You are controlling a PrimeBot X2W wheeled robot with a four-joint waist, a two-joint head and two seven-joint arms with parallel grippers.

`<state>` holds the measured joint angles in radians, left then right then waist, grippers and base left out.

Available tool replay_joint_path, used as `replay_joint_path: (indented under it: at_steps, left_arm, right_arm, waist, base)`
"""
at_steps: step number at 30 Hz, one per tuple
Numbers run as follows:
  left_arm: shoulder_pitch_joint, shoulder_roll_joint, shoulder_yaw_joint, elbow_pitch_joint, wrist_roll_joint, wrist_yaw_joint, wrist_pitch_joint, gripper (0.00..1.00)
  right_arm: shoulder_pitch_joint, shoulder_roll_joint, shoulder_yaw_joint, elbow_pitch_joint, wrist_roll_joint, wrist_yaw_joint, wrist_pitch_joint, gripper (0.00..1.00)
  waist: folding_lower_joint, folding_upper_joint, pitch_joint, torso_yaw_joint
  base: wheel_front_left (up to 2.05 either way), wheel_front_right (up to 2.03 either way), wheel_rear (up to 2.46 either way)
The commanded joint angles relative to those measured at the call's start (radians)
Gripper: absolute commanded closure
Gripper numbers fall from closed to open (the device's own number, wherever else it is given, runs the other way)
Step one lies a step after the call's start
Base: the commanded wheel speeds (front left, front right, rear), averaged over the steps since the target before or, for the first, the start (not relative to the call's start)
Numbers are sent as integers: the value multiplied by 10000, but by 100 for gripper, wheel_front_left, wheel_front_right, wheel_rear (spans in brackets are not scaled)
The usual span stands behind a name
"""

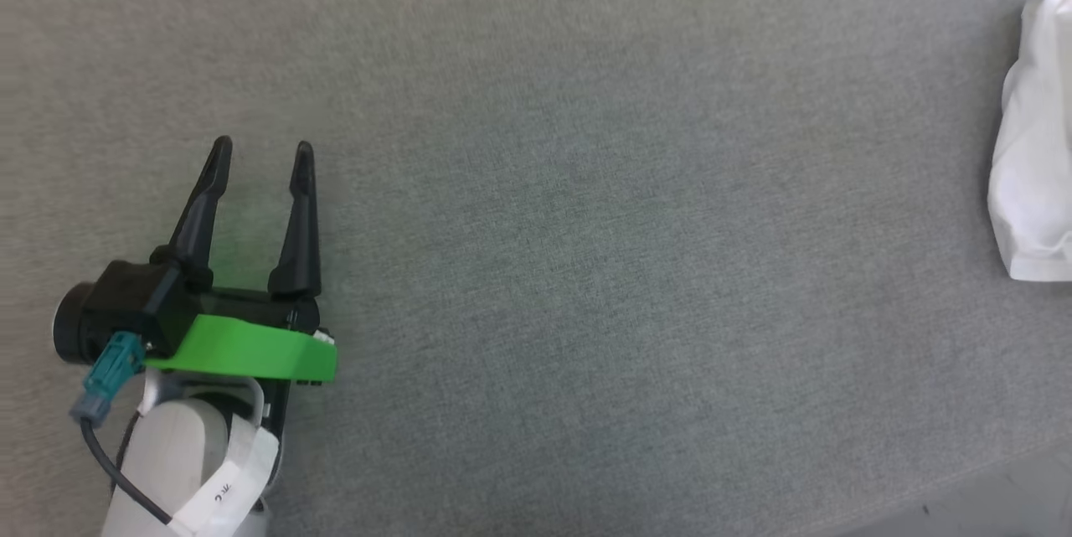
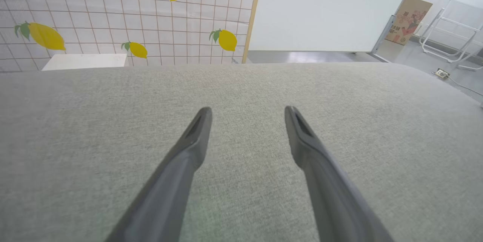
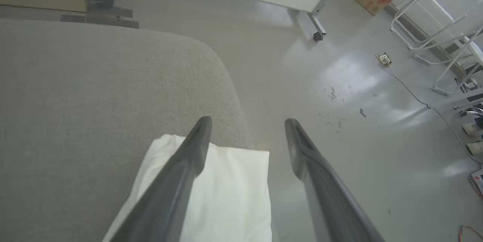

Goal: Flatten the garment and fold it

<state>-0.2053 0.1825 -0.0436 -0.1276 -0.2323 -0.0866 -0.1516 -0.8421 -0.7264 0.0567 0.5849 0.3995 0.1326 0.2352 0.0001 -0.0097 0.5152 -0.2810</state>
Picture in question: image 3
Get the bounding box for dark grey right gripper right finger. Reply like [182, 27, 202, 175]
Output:
[285, 118, 386, 242]

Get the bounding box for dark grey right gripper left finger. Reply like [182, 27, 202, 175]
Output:
[109, 117, 213, 242]

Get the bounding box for white long-sleeve shirt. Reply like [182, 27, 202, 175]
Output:
[102, 133, 273, 242]

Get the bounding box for white power strip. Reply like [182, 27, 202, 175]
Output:
[377, 52, 393, 67]

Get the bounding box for white tube drying rack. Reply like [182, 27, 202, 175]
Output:
[391, 0, 483, 97]

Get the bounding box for white power cable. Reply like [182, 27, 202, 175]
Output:
[387, 65, 483, 163]

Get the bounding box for orange cable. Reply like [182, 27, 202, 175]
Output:
[458, 225, 483, 242]

